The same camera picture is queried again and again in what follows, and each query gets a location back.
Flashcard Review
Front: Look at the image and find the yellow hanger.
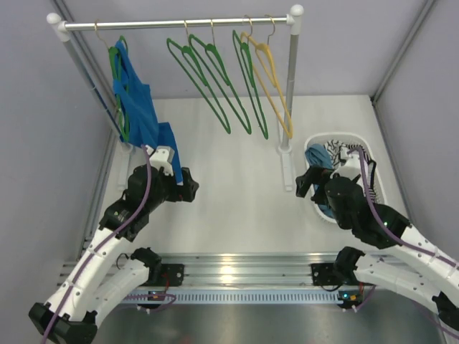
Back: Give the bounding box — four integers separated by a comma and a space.
240, 14, 293, 139

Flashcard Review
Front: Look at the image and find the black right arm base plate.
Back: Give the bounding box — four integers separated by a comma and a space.
311, 262, 343, 292

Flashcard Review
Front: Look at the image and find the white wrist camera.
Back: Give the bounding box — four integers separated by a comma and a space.
331, 146, 361, 182
149, 146, 175, 176

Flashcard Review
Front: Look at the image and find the white plastic laundry basket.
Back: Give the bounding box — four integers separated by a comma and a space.
304, 132, 387, 204

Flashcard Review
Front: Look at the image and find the aluminium mounting rail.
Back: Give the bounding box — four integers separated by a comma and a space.
59, 252, 445, 305

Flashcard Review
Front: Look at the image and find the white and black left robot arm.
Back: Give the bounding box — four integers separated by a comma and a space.
29, 165, 199, 343

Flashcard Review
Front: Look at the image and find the black and white striped garment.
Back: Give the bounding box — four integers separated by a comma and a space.
324, 140, 377, 202

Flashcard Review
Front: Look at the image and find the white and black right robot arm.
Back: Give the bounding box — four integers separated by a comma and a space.
295, 166, 458, 330

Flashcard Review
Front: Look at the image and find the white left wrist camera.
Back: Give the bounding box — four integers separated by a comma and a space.
149, 146, 175, 176

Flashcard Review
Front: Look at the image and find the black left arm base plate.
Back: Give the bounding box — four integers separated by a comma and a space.
156, 264, 185, 287

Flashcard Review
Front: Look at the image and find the green hanger with blue top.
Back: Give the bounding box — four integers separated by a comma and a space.
94, 21, 130, 143

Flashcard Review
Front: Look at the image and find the bright blue tank top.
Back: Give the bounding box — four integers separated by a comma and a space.
114, 36, 183, 184

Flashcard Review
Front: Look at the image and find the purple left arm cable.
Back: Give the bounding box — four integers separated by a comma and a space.
41, 143, 177, 344

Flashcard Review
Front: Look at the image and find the teal blue tank top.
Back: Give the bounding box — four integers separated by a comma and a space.
305, 143, 334, 219

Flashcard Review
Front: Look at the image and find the silver and white clothes rack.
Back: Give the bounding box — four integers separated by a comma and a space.
47, 4, 304, 191

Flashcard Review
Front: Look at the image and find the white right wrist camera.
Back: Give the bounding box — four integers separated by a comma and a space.
331, 146, 361, 182

